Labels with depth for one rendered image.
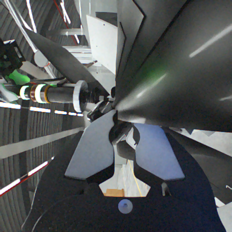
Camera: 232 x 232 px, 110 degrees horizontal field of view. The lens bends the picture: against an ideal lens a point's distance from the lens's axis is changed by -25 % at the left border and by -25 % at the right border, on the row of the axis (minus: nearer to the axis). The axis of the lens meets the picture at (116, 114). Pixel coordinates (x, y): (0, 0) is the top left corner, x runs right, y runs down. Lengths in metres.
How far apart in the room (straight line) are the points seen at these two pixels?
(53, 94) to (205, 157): 0.34
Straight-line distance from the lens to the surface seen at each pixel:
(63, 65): 0.34
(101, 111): 0.27
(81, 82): 0.23
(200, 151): 0.26
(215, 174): 0.28
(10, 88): 0.36
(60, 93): 0.25
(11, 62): 0.29
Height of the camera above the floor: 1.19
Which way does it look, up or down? 1 degrees down
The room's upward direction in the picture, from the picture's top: 84 degrees counter-clockwise
